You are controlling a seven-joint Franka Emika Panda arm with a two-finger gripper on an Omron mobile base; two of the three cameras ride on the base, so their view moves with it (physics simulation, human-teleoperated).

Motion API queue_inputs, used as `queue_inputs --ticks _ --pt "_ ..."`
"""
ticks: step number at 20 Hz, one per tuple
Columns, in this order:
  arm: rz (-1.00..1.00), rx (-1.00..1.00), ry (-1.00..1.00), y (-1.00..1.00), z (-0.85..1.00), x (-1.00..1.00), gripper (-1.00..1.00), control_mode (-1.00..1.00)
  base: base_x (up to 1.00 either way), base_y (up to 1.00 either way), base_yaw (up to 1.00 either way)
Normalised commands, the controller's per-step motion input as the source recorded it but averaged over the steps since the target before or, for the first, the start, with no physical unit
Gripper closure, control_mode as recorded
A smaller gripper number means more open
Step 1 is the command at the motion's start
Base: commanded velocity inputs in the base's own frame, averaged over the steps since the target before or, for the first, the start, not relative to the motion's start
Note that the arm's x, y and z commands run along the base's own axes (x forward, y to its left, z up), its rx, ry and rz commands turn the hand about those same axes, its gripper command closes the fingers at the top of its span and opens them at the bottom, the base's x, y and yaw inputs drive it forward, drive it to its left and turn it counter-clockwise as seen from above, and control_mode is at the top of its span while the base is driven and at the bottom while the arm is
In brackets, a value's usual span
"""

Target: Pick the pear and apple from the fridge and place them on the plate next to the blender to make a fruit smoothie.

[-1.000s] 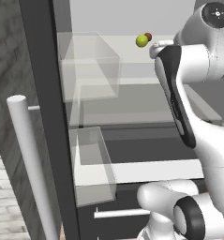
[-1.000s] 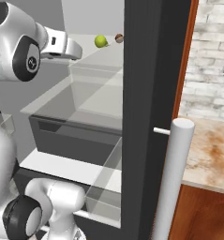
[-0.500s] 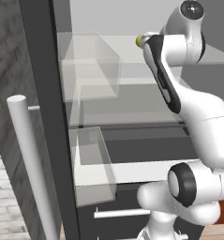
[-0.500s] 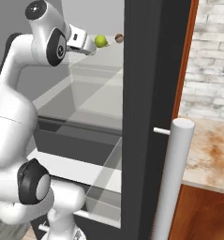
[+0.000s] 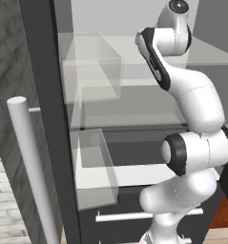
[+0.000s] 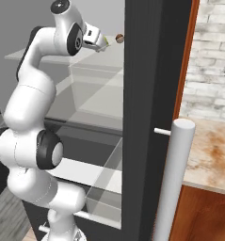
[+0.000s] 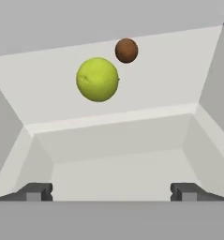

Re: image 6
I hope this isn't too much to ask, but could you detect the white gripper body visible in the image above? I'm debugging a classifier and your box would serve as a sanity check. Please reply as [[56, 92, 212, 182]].
[[90, 29, 111, 53]]

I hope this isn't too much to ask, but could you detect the glass fridge shelf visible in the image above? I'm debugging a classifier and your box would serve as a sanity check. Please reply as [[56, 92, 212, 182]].
[[4, 34, 125, 70]]

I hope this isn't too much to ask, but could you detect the black fridge door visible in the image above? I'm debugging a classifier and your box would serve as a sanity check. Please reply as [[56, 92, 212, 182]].
[[121, 0, 194, 241]]

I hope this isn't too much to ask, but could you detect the black fridge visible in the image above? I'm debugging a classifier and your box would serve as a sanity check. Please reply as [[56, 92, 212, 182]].
[[3, 0, 127, 241]]

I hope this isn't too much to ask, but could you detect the white fridge shelf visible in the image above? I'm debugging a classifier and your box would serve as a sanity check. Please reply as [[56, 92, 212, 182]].
[[44, 156, 123, 196]]

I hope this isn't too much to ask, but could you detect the wooden tall cupboard panel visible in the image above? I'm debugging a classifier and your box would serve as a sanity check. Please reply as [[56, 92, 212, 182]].
[[172, 0, 201, 121]]

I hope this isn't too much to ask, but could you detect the wooden base cupboard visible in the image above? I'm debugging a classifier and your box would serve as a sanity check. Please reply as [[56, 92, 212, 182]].
[[168, 184, 225, 241]]

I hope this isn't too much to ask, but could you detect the grey fridge door handle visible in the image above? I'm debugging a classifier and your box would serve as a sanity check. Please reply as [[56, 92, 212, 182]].
[[152, 118, 197, 241]]

